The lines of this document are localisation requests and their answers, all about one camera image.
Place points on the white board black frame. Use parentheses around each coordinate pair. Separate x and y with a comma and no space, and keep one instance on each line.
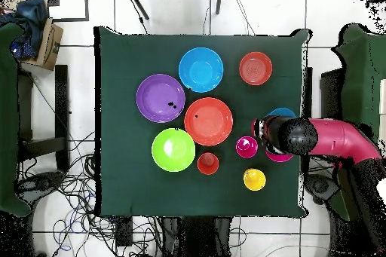
(69,3)

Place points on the large orange bowl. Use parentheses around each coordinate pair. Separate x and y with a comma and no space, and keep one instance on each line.
(208,124)

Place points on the pink cup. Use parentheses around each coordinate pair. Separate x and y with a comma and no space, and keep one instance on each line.
(245,150)

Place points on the green covered side table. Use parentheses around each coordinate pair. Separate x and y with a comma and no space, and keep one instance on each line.
(7,118)
(362,88)

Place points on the black chair frame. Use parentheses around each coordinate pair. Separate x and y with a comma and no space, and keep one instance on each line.
(330,94)
(61,103)

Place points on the yellow cup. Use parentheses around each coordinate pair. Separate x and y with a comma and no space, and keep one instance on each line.
(256,183)

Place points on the blue cloth bundle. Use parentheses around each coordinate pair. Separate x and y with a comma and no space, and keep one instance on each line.
(30,18)

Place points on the pink bowl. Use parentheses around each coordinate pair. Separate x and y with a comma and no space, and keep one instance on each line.
(279,158)

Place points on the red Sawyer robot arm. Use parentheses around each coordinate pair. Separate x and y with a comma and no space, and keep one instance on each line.
(340,139)

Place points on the purple bowl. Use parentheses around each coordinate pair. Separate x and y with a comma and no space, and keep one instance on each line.
(153,94)

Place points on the small blue bowl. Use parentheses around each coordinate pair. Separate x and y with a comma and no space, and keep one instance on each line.
(283,112)

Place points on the black tripod leg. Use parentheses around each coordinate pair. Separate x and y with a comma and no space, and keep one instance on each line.
(219,0)
(137,3)

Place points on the dark green tablecloth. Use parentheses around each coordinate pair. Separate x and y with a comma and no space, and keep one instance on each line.
(126,58)

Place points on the orange cup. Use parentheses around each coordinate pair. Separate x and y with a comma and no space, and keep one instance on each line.
(208,163)

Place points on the green bowl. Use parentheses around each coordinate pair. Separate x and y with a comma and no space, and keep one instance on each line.
(176,157)

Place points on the black power strip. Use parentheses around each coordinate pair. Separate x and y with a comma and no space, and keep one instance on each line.
(123,231)

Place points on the small orange bowl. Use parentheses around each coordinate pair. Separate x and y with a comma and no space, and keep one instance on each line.
(255,68)

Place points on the large blue bowl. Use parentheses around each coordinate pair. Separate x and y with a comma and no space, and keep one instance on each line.
(200,69)

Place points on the dark grey stand base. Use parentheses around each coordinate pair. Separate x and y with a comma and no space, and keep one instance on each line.
(39,183)
(319,187)

